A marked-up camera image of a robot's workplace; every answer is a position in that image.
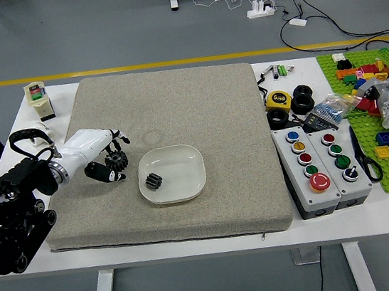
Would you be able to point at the green batteries pair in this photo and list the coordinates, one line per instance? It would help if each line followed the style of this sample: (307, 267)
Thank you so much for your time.
(282, 70)

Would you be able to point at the black digital meter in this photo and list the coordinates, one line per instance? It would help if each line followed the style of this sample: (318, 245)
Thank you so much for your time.
(318, 122)

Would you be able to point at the white square dish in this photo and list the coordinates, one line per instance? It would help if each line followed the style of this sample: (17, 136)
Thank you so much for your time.
(179, 165)

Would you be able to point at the white power strip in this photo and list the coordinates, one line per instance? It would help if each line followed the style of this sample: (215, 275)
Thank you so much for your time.
(259, 12)

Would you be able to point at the black scissors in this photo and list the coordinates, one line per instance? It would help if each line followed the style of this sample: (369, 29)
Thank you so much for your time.
(358, 152)

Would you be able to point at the long green brick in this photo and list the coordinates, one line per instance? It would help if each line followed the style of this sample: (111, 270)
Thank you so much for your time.
(388, 57)

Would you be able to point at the red brick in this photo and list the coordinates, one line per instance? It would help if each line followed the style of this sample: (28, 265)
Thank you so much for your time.
(367, 106)

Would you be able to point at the cream switch box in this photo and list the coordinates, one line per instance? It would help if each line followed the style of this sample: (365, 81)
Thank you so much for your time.
(40, 103)

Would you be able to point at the orange brick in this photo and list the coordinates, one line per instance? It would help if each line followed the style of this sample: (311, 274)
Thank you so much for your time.
(346, 73)

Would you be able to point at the grey button box with stop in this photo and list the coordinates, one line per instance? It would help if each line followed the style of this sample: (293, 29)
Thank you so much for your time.
(308, 195)

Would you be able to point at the grey metal bracket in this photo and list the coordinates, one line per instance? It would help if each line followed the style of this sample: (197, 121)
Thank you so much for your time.
(304, 256)

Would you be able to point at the small black gear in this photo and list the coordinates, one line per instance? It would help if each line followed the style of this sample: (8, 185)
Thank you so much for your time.
(152, 182)

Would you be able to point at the clear bag of blue parts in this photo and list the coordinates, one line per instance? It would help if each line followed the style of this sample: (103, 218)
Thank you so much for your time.
(333, 107)

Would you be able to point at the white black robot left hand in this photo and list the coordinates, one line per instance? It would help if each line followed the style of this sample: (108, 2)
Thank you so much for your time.
(83, 145)

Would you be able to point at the blue square brick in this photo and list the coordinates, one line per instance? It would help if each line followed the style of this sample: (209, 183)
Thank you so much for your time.
(385, 138)

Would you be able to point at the yellow flat brick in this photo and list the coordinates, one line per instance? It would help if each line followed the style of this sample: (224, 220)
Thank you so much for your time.
(383, 152)

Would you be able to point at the white power adapter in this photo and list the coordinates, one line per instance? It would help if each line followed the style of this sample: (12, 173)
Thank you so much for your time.
(297, 22)

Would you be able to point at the big black gear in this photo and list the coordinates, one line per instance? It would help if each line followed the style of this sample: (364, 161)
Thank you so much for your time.
(119, 162)

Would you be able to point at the grey-brown cushion mat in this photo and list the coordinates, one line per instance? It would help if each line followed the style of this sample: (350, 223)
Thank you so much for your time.
(174, 101)

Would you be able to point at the black rubber tyre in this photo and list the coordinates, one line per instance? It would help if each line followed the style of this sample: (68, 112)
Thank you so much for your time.
(303, 88)
(302, 104)
(278, 119)

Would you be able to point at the yellow tape measure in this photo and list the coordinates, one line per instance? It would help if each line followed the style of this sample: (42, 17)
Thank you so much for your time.
(278, 100)

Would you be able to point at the grey button box with selector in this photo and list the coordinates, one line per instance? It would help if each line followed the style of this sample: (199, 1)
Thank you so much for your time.
(358, 181)

